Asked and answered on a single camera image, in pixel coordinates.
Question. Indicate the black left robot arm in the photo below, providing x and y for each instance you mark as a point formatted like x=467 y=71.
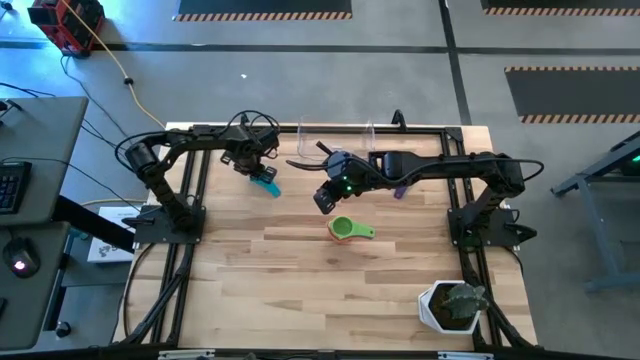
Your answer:
x=195 y=140

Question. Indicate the silver metal bracket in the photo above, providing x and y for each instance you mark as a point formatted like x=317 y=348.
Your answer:
x=465 y=355
x=186 y=355

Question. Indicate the green cactus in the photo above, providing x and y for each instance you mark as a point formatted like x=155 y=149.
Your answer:
x=465 y=300

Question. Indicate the white paper box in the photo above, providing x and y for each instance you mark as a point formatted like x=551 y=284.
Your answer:
x=110 y=245

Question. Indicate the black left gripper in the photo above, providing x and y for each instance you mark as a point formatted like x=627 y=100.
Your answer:
x=247 y=147

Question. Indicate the white hexagonal plant pot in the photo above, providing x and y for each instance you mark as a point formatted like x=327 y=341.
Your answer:
x=427 y=310

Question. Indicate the grey metal stand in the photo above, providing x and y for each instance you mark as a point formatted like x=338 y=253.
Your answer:
x=595 y=230

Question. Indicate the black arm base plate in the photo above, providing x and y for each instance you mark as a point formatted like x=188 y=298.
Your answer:
x=150 y=232
x=495 y=232

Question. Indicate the green plastic measuring cup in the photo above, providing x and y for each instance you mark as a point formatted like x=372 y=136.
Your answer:
x=347 y=227

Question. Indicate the red tool cart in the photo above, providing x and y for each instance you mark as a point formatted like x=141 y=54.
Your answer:
x=70 y=22

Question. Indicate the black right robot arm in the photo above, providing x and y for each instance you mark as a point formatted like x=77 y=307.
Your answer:
x=450 y=167

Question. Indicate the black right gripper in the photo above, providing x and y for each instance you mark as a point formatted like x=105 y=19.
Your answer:
x=350 y=172

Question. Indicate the purple plastic measuring cup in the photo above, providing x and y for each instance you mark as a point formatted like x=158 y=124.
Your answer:
x=400 y=192

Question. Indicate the black aluminium table frame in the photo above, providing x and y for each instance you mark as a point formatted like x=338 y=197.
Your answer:
x=425 y=131

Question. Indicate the black computer mouse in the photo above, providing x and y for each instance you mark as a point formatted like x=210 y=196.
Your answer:
x=20 y=257

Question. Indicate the clear plastic basket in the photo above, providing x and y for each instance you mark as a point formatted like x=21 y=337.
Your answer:
x=336 y=142

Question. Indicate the grey desk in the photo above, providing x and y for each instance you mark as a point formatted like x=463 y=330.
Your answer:
x=30 y=310
x=40 y=130

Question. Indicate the teal plastic measuring cup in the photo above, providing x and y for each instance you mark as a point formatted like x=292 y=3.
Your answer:
x=267 y=189

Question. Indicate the black keyboard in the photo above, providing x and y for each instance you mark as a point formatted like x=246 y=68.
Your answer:
x=12 y=187

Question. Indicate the black hazard-striped floor mat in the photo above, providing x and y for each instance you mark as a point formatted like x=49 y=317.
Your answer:
x=262 y=7
x=575 y=92
x=560 y=5

